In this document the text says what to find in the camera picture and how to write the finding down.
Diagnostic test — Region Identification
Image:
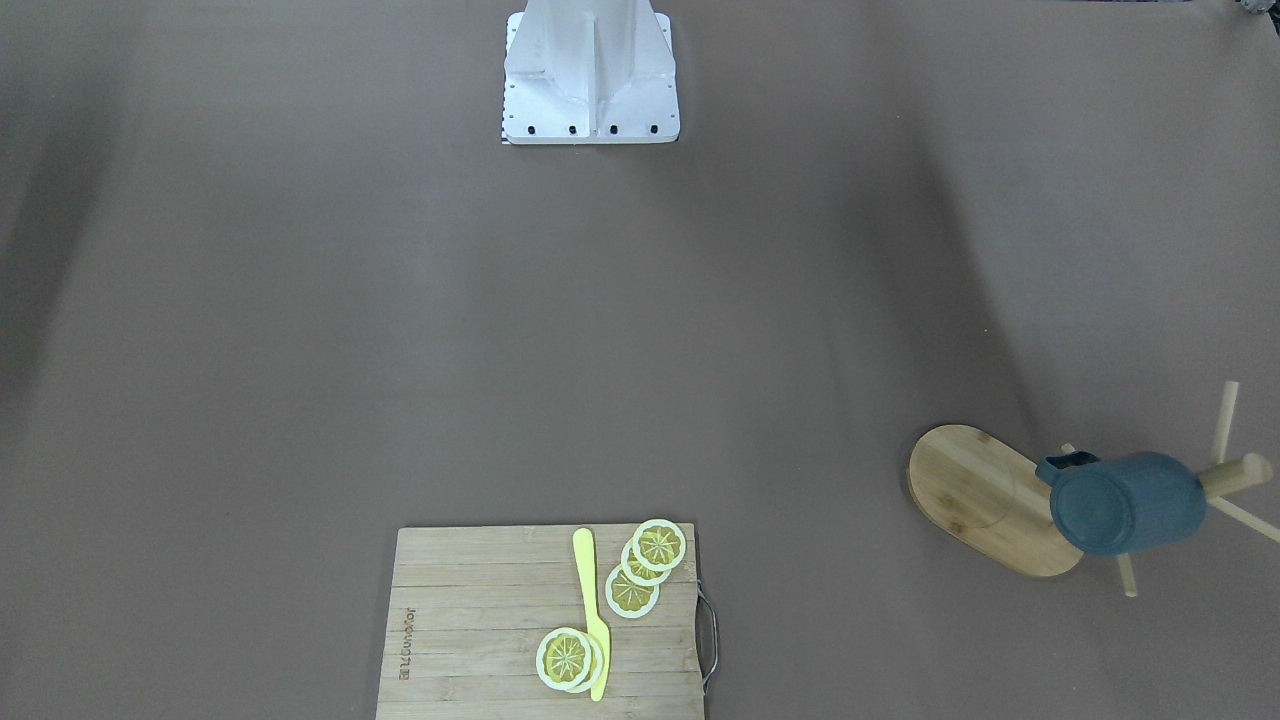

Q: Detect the blue mug yellow inside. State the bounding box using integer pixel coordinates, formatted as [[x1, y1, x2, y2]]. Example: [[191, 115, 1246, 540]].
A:
[[1036, 451, 1207, 556]]

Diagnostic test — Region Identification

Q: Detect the wooden cup storage rack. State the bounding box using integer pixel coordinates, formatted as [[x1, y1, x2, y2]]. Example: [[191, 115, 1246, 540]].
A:
[[906, 380, 1277, 597]]

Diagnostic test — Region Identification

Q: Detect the lemon slice top outer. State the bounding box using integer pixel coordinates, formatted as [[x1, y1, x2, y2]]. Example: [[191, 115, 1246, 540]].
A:
[[631, 518, 689, 573]]

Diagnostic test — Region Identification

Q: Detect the yellow plastic knife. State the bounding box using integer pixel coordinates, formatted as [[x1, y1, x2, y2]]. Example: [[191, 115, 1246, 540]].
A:
[[572, 527, 612, 702]]

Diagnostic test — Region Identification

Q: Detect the lemon slice middle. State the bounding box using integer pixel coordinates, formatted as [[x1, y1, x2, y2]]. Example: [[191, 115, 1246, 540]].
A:
[[620, 539, 672, 587]]

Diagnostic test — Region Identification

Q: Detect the lemon slice lower of three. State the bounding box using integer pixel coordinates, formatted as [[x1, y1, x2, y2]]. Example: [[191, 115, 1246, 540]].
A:
[[605, 565, 660, 619]]

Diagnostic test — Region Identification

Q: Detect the bamboo cutting board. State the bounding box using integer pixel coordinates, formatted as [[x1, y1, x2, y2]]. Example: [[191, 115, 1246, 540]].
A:
[[376, 521, 718, 719]]

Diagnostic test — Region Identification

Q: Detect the lemon slice front by knife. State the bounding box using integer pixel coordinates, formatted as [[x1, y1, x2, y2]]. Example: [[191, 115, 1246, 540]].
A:
[[535, 626, 590, 692]]

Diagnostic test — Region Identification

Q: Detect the lemon slice under front one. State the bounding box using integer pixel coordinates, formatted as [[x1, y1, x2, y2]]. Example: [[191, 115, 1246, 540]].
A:
[[566, 633, 607, 694]]

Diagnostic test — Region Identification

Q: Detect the white metal mount base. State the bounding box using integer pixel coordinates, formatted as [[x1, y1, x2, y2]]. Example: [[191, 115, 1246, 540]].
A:
[[500, 1, 681, 145]]

